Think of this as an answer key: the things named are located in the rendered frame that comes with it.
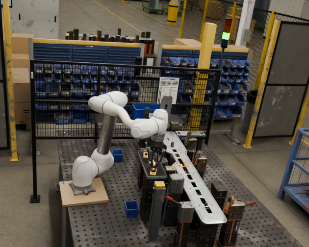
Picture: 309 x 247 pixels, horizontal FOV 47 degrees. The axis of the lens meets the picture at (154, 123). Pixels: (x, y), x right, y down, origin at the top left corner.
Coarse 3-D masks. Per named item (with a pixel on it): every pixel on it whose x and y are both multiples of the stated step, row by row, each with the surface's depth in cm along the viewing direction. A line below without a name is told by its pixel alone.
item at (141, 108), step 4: (132, 104) 362; (136, 104) 365; (140, 104) 366; (144, 104) 367; (148, 104) 369; (152, 104) 370; (156, 104) 371; (132, 108) 363; (136, 108) 367; (140, 108) 368; (144, 108) 369; (152, 108) 372; (156, 108) 373; (132, 112) 364; (136, 112) 351; (140, 112) 352; (144, 112) 354; (152, 112) 356; (132, 116) 364; (136, 116) 353; (140, 116) 354
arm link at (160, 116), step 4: (156, 112) 225; (160, 112) 224; (164, 112) 225; (152, 116) 228; (156, 116) 224; (160, 116) 224; (164, 116) 225; (156, 120) 223; (160, 120) 224; (164, 120) 225; (160, 124) 223; (164, 124) 226; (160, 128) 224; (164, 128) 228; (156, 132) 224; (160, 132) 228; (164, 132) 231
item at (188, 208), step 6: (186, 204) 232; (192, 204) 232; (180, 210) 231; (186, 210) 229; (192, 210) 230; (180, 216) 231; (186, 216) 231; (192, 216) 232; (180, 222) 232; (186, 222) 233; (180, 228) 235; (186, 228) 236; (180, 234) 237; (186, 234) 238; (174, 240) 244; (180, 240) 239; (186, 240) 240; (174, 246) 244; (180, 246) 241; (186, 246) 242
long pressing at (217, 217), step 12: (168, 132) 347; (168, 144) 323; (180, 144) 326; (180, 156) 304; (180, 168) 286; (192, 168) 288; (192, 180) 271; (192, 192) 256; (204, 192) 258; (204, 204) 244; (216, 204) 246; (204, 216) 232; (216, 216) 233
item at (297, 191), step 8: (304, 128) 414; (296, 136) 413; (304, 136) 418; (296, 144) 414; (296, 152) 420; (288, 160) 427; (288, 168) 427; (304, 168) 405; (288, 176) 432; (288, 184) 441; (296, 184) 445; (304, 184) 449; (280, 192) 443; (288, 192) 428; (296, 192) 431; (304, 192) 433; (296, 200) 415; (304, 200) 416; (304, 208) 403
